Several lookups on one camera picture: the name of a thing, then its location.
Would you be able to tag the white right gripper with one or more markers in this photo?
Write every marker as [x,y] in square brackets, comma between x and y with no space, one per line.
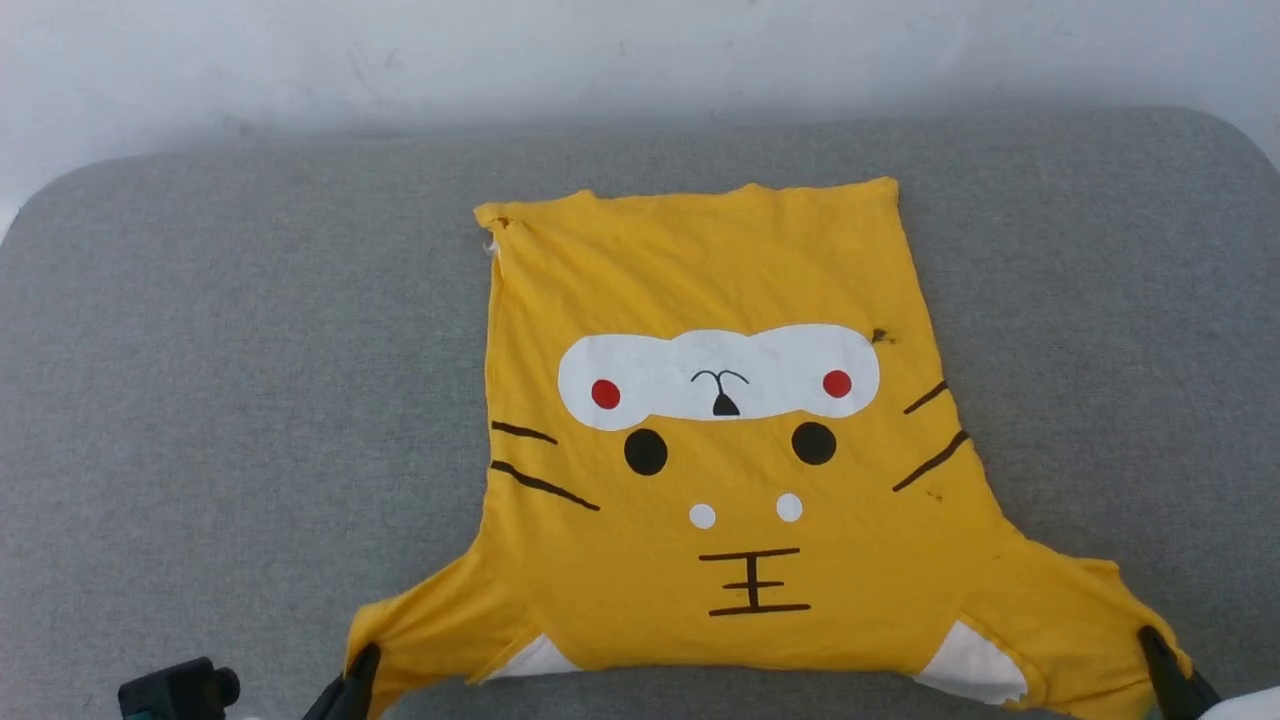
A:
[1255,708]

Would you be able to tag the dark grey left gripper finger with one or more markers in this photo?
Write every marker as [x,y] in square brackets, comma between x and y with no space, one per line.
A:
[350,695]

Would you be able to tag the yellow cat-face t-shirt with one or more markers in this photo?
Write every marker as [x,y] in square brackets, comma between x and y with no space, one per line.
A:
[720,280]

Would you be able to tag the grey fabric sofa cushion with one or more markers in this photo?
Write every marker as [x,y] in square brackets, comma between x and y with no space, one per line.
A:
[200,400]

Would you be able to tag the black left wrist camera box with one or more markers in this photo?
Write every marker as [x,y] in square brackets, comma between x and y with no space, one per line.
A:
[175,690]

